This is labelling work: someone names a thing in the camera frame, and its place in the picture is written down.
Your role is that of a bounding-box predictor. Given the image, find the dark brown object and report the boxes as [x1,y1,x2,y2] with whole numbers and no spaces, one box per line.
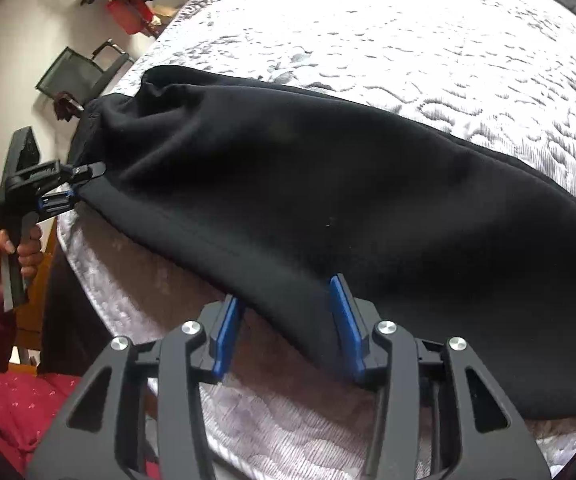
[52,91,85,122]

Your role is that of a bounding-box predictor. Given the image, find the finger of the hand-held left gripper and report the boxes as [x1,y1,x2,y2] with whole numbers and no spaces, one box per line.
[58,161,107,182]
[38,182,87,222]

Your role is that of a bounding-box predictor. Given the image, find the dark bed base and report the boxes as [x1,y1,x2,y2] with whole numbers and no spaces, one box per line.
[36,242,106,377]

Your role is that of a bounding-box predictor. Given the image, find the brown cardboard box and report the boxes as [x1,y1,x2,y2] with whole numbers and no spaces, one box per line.
[152,4,181,26]

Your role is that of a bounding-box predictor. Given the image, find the black pants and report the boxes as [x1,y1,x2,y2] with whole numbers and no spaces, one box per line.
[69,65,576,422]

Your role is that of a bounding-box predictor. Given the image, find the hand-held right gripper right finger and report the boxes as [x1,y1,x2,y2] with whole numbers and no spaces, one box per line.
[328,274,553,480]

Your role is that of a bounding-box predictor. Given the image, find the black mesh chair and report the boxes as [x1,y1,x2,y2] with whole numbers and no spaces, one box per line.
[35,39,136,107]

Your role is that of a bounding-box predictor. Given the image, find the person's left hand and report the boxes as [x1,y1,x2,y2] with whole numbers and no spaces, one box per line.
[0,229,43,292]

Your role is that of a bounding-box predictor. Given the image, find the person's red patterned clothing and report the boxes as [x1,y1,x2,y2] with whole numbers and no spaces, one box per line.
[0,365,161,480]

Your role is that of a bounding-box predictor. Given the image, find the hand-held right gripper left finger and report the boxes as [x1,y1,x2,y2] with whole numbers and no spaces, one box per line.
[26,294,243,480]

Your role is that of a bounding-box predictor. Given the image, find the white quilted mattress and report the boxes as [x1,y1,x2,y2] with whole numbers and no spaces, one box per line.
[55,0,576,480]

